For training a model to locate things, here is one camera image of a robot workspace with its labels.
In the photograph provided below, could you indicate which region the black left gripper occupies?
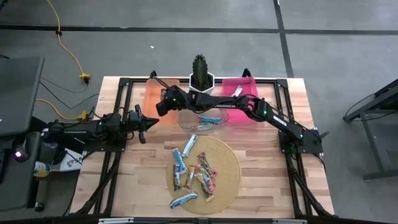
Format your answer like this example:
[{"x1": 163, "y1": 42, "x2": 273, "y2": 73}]
[{"x1": 127, "y1": 105, "x2": 160, "y2": 145}]

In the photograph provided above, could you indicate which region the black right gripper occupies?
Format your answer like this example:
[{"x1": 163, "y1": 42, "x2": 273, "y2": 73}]
[{"x1": 155, "y1": 86, "x2": 193, "y2": 118}]

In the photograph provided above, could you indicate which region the green brown granola bar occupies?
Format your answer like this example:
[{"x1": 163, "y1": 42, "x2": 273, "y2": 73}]
[{"x1": 191, "y1": 122, "x2": 217, "y2": 131}]

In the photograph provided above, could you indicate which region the light blue white granola bar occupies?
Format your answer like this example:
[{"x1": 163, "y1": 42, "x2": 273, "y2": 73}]
[{"x1": 182, "y1": 133, "x2": 199, "y2": 159}]

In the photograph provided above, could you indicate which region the blue snack bar wrapper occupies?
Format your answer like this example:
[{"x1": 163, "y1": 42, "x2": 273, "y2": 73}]
[{"x1": 172, "y1": 147, "x2": 190, "y2": 175}]

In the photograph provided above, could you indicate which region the yellow brown granola bar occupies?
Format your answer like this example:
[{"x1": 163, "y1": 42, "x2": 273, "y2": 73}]
[{"x1": 182, "y1": 165, "x2": 196, "y2": 192}]

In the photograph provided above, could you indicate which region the red blue granola bar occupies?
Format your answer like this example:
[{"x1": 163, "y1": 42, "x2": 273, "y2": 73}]
[{"x1": 201, "y1": 172, "x2": 217, "y2": 193}]

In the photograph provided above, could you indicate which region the dark blue Chewy granola bar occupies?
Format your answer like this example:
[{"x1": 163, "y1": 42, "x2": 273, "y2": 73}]
[{"x1": 172, "y1": 163, "x2": 182, "y2": 192}]

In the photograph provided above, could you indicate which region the orange translucent plastic tray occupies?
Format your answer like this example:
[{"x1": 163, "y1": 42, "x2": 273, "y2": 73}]
[{"x1": 142, "y1": 78, "x2": 181, "y2": 125}]

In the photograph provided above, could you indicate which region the clear plastic tray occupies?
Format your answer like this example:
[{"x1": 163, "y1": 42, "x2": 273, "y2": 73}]
[{"x1": 177, "y1": 93, "x2": 230, "y2": 130}]

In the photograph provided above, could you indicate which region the green cactus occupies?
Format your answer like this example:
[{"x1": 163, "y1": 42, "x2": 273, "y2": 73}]
[{"x1": 192, "y1": 54, "x2": 212, "y2": 91}]

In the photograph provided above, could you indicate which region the pink translucent plastic tray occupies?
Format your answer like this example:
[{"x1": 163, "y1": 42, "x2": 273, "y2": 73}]
[{"x1": 221, "y1": 77, "x2": 261, "y2": 124}]

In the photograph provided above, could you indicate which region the white printed bag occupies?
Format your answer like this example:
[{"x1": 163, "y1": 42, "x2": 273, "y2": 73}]
[{"x1": 58, "y1": 148, "x2": 85, "y2": 172}]

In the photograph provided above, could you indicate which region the round woven straw placemat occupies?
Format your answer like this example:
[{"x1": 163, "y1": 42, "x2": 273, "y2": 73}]
[{"x1": 165, "y1": 136, "x2": 242, "y2": 215}]

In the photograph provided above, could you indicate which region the white yellow bottle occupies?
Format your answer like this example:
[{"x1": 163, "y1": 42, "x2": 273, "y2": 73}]
[{"x1": 33, "y1": 161, "x2": 52, "y2": 178}]

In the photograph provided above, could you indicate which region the black lit computer mouse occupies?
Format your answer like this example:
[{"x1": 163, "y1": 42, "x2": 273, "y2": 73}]
[{"x1": 11, "y1": 137, "x2": 32, "y2": 163}]

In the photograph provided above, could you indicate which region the gray monitor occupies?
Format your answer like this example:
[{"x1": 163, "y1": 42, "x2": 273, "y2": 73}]
[{"x1": 0, "y1": 55, "x2": 44, "y2": 137}]

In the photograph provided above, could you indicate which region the dark metal stand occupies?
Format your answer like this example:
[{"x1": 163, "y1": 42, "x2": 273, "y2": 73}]
[{"x1": 341, "y1": 79, "x2": 398, "y2": 182}]

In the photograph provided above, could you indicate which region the yellow extension cord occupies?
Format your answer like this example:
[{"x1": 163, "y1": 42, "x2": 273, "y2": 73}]
[
  {"x1": 45, "y1": 0, "x2": 91, "y2": 84},
  {"x1": 35, "y1": 98, "x2": 91, "y2": 121}
]

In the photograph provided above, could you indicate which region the thin black floor cable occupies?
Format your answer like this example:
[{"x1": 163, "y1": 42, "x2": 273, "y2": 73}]
[
  {"x1": 38, "y1": 80, "x2": 100, "y2": 110},
  {"x1": 39, "y1": 76, "x2": 91, "y2": 94}
]

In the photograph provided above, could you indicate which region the silver metal bracket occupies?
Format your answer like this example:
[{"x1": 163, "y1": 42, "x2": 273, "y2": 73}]
[
  {"x1": 98, "y1": 217, "x2": 134, "y2": 224},
  {"x1": 272, "y1": 218, "x2": 308, "y2": 224}
]

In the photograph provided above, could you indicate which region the black aluminium table frame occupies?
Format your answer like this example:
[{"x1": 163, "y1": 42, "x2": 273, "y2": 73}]
[{"x1": 70, "y1": 68, "x2": 335, "y2": 218}]

